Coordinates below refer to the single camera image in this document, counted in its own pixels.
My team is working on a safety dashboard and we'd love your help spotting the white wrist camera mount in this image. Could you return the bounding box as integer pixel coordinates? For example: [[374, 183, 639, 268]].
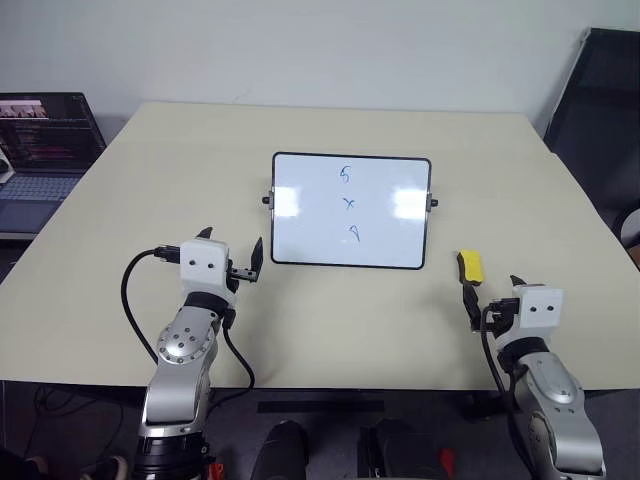
[[493, 283, 566, 352], [178, 239, 237, 304]]

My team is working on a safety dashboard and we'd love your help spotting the dark shoe with white sole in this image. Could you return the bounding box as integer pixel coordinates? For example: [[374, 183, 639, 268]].
[[78, 453, 130, 480]]

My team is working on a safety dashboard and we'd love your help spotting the dark rounded narrow shape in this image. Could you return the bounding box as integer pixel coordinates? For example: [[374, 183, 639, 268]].
[[249, 419, 310, 480]]

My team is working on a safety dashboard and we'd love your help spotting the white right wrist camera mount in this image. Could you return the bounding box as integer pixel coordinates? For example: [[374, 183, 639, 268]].
[[493, 283, 566, 352]]

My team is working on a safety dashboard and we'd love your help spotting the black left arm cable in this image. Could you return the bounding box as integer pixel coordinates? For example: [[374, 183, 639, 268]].
[[221, 309, 257, 391]]

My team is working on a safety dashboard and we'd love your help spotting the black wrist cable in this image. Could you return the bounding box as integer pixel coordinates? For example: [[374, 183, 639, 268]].
[[480, 307, 534, 474], [120, 245, 182, 364]]

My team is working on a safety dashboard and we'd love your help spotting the white round object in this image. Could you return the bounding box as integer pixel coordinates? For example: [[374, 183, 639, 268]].
[[618, 206, 640, 275]]

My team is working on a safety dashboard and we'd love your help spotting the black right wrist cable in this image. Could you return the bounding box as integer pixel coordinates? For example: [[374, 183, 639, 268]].
[[480, 307, 534, 474]]

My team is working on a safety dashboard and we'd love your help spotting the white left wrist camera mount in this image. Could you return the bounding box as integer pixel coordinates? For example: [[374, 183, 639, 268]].
[[178, 239, 237, 304]]

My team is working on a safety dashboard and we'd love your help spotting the red pointed part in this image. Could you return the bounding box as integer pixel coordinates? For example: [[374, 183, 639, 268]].
[[438, 446, 458, 477]]

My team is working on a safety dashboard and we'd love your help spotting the small black-framed whiteboard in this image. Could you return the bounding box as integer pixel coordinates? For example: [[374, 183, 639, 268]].
[[261, 151, 441, 272]]

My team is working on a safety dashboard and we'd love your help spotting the black chair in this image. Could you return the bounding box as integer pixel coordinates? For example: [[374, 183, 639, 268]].
[[541, 26, 640, 247]]

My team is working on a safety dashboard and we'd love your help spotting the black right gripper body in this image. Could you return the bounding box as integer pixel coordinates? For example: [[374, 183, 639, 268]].
[[481, 296, 522, 336]]

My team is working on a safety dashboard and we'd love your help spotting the open laptop computer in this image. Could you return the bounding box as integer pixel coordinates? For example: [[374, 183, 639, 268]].
[[0, 91, 108, 242]]

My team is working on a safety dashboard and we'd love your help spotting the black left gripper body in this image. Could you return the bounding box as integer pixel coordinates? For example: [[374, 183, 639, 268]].
[[226, 257, 259, 295]]

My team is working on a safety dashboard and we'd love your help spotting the yellow sponge eraser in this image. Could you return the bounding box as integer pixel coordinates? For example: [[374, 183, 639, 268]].
[[454, 248, 487, 287]]

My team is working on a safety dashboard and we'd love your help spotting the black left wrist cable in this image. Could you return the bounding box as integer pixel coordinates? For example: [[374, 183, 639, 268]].
[[120, 245, 182, 364]]

